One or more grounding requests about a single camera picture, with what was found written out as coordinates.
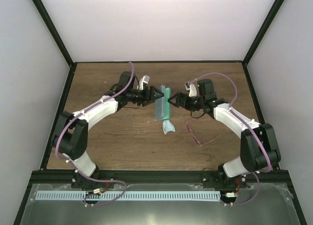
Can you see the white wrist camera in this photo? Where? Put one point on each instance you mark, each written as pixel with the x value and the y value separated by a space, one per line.
pixel 191 88
pixel 143 82

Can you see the blue green glasses case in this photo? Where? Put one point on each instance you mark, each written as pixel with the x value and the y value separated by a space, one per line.
pixel 162 106

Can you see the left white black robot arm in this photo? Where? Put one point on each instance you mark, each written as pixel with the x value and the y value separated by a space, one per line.
pixel 70 137

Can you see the shiny metal front plate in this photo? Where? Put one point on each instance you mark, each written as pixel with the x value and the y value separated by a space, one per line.
pixel 258 204

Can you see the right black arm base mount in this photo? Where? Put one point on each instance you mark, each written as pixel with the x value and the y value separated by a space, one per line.
pixel 215 179

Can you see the light blue slotted cable duct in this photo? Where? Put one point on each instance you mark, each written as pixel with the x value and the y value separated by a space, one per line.
pixel 206 196

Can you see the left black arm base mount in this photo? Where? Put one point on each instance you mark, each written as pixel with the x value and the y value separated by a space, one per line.
pixel 84 183

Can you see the black aluminium frame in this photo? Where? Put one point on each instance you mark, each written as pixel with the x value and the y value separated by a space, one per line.
pixel 55 176

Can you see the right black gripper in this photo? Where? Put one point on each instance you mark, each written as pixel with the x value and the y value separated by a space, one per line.
pixel 179 103

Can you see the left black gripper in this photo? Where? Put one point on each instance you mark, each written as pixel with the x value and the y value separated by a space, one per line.
pixel 147 98

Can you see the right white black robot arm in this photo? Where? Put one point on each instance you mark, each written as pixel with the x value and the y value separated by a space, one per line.
pixel 259 149

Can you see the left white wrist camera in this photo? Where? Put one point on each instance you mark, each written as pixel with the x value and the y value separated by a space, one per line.
pixel 143 82

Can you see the light blue cleaning cloth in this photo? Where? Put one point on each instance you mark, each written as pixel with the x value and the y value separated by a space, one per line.
pixel 167 126

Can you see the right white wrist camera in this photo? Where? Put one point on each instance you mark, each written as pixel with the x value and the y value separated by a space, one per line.
pixel 191 88

